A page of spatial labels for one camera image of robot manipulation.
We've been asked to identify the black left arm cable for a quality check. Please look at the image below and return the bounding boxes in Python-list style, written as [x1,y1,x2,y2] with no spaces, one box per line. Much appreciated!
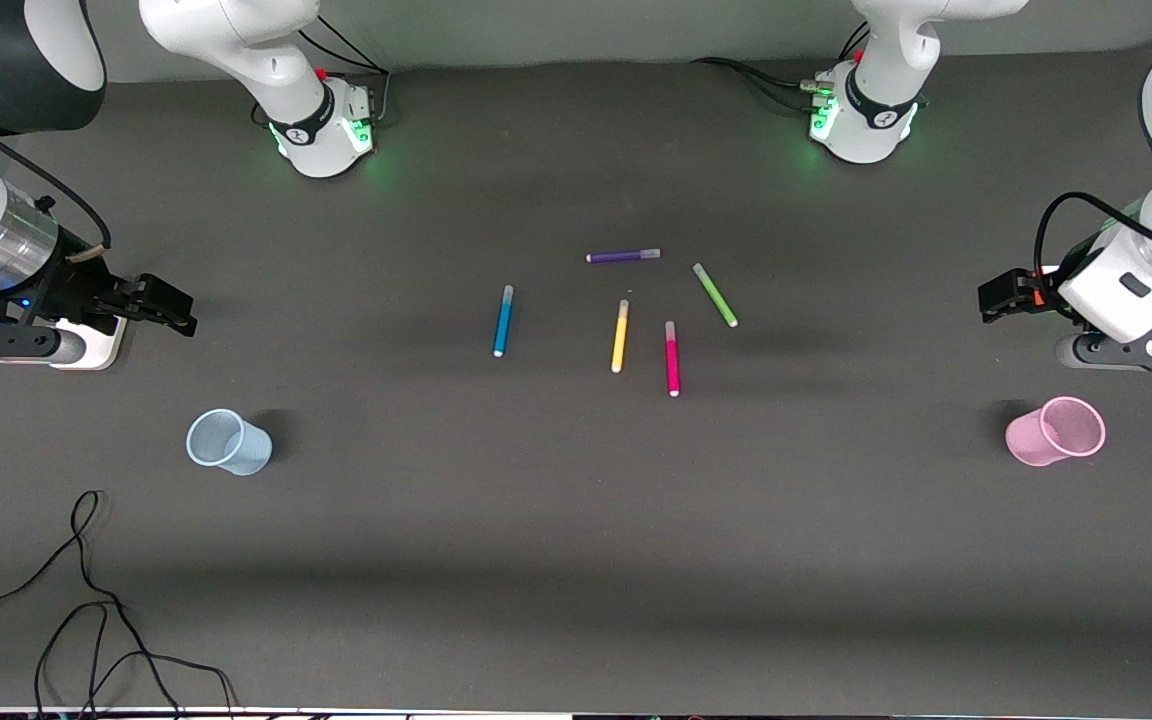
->
[1034,191,1152,293]

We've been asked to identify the black left arm base cables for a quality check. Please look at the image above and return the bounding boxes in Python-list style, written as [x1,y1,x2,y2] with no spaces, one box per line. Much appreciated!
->
[691,24,873,117]

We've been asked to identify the white stand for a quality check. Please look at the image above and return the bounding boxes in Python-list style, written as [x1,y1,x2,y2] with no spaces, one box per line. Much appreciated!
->
[49,313,128,372]

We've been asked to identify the light blue plastic cup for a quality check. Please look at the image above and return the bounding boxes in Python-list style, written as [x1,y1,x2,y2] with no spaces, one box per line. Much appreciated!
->
[185,408,274,477]

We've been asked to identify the black arm base cables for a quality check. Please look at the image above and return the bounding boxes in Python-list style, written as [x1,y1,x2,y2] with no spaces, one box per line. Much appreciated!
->
[691,24,873,117]
[251,14,393,131]

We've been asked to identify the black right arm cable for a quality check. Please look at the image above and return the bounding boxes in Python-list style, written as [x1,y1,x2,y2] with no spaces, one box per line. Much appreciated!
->
[0,95,114,263]

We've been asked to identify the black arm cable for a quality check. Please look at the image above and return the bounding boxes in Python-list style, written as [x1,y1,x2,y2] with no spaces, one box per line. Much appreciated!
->
[1034,191,1152,293]
[0,95,114,263]

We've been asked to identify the blue marker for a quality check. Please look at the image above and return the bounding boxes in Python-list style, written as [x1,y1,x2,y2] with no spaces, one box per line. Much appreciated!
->
[492,285,516,359]

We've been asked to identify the loose black cable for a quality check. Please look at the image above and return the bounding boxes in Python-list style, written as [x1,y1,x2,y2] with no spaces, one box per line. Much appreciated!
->
[0,489,239,717]

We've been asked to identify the green marker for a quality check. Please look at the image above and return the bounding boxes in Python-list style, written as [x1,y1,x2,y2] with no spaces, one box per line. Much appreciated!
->
[692,262,740,329]

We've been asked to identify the black right arm base cables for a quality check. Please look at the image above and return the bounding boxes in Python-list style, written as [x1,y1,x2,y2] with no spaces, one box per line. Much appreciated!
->
[251,14,393,131]

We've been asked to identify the pink plastic cup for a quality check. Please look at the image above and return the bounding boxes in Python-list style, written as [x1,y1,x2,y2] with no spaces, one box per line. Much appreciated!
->
[1005,396,1107,469]

